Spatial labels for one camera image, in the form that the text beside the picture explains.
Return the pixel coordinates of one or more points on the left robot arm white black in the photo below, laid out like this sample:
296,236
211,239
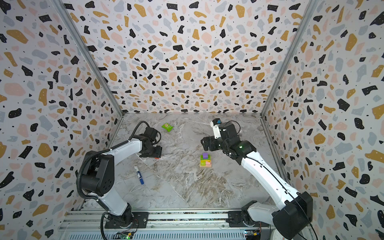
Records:
96,176

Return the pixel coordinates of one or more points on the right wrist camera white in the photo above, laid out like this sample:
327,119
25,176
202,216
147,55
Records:
215,123

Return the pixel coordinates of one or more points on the dark green block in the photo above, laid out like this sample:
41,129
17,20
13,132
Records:
205,160

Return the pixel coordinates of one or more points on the green snack packet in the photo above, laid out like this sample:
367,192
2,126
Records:
168,127

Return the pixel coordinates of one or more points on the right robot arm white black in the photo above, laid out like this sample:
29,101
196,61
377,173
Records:
292,212

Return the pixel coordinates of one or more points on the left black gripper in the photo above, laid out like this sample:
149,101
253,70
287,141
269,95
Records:
157,153

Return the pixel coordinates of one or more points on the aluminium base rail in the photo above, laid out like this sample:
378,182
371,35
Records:
171,224

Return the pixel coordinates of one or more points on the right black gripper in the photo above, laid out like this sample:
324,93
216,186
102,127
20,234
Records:
211,142

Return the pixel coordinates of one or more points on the blue marker pen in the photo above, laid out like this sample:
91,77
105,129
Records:
139,175

